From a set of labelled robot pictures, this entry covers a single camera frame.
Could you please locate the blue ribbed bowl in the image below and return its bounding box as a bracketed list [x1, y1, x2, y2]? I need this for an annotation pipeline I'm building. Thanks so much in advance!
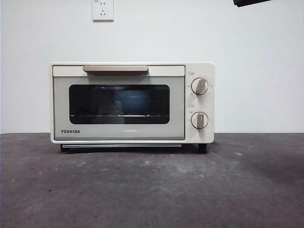
[117, 89, 152, 115]

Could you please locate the beige oven door handle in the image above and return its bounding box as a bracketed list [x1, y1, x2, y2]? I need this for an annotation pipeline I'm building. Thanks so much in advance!
[82, 66, 149, 76]

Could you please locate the oven timer knob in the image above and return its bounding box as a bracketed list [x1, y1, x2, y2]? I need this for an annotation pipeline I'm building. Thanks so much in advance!
[190, 112, 209, 130]

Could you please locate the cream toaster oven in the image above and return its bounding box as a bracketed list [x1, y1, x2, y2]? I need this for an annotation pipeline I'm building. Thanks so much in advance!
[49, 62, 215, 154]

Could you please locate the oven temperature knob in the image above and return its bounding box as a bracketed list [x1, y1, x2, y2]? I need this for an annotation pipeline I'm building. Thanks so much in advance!
[191, 77, 209, 96]

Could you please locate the white wall socket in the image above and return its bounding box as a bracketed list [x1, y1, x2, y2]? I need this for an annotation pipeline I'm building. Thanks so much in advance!
[92, 0, 114, 22]

